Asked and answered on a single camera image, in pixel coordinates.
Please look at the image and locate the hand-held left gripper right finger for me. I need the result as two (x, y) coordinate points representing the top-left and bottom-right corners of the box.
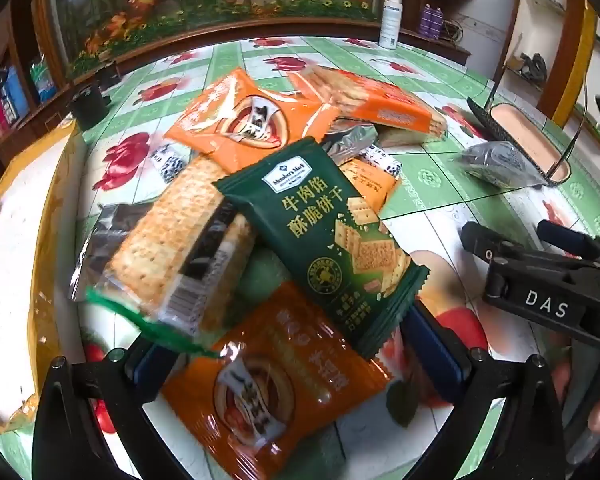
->
(400, 302), (568, 480)

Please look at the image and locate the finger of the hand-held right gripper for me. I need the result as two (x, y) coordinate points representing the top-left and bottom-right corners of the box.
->
(460, 220), (512, 262)
(537, 219), (600, 262)

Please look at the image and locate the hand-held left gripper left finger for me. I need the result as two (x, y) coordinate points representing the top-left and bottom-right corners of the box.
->
(32, 341), (191, 480)

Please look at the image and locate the clear bag of dark snacks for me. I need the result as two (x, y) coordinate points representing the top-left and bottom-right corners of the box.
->
(452, 140), (548, 188)

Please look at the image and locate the small orange snack packet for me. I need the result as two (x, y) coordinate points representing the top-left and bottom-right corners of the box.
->
(340, 157), (400, 208)

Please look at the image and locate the large orange snack packet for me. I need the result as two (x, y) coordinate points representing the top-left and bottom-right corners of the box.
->
(164, 69), (326, 173)
(160, 280), (396, 468)

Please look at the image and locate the clear cracker packet green edge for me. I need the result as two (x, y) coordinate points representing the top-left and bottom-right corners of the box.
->
(85, 155), (256, 358)

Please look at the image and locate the orange cracker tray pack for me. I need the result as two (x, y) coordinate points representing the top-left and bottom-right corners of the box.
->
(287, 66), (448, 147)

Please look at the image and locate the white foam box yellow tape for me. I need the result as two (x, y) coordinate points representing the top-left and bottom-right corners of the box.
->
(0, 120), (88, 433)

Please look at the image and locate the green fruit print tablecloth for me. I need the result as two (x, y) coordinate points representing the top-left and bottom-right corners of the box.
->
(0, 35), (600, 480)

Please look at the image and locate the white blue wrapped candy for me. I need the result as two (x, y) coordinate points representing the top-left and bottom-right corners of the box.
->
(362, 144), (403, 178)
(147, 144), (187, 183)

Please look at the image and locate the black object on shelf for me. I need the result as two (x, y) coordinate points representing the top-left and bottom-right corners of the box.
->
(517, 52), (548, 83)

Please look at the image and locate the white spray bottle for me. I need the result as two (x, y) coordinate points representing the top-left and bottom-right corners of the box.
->
(378, 0), (402, 51)

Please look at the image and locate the black lidded jar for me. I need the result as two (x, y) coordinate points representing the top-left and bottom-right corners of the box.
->
(69, 85), (110, 132)

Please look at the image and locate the green blue bag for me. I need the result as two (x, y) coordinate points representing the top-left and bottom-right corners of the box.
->
(30, 55), (58, 103)

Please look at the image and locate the glass flower display case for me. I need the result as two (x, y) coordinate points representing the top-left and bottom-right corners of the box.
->
(32, 0), (398, 78)

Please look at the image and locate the black wire basket pink lining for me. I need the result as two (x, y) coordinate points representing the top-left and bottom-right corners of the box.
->
(466, 80), (596, 183)

